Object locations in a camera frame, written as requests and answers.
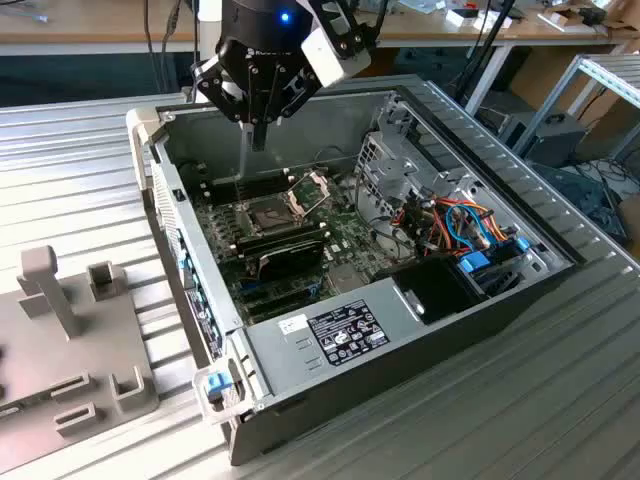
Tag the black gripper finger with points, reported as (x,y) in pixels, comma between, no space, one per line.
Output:
(297,92)
(217,82)

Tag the thin metal locking lever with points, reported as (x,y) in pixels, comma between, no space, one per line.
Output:
(237,189)

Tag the RAM slot with white clips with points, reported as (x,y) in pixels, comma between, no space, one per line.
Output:
(260,184)
(260,177)

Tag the black RAM slot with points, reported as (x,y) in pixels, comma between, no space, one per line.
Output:
(305,228)
(260,181)
(305,232)
(305,237)
(260,188)

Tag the silver perforated drive cage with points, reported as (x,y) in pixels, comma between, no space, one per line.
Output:
(400,170)

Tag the wooden desk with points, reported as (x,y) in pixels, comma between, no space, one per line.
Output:
(100,20)

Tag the green motherboard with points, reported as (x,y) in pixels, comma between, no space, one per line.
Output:
(350,235)

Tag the black graphics card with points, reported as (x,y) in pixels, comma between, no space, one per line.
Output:
(290,262)

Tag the black tripod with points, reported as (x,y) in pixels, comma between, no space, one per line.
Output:
(467,80)

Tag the small white box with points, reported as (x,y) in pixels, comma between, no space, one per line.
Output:
(457,17)

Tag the silver chipset heatsink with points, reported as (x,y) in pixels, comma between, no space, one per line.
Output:
(345,280)

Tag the black expansion slot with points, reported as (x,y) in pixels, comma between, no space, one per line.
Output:
(285,299)
(265,314)

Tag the large brown cardboard box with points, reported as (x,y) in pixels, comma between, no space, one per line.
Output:
(537,70)

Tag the hard disk in blue carrier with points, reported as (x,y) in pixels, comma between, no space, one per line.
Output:
(472,263)

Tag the black equipment case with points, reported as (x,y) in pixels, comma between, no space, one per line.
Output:
(555,140)

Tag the open flat cardboard box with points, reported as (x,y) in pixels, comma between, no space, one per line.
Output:
(565,20)

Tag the grey power supply with label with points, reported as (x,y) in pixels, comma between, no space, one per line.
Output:
(290,370)

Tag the blue case latch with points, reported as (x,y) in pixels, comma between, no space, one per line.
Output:
(217,385)

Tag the grey parts rack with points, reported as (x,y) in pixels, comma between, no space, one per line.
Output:
(75,350)

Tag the open grey PC case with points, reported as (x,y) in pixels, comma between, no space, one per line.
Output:
(400,390)

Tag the brown cardboard piece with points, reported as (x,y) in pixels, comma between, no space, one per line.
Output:
(622,12)

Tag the green RAM stick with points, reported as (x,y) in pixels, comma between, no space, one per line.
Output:
(10,411)

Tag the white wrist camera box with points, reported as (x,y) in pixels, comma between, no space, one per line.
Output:
(330,57)

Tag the aluminium profile frame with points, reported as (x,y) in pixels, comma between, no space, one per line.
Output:
(552,100)

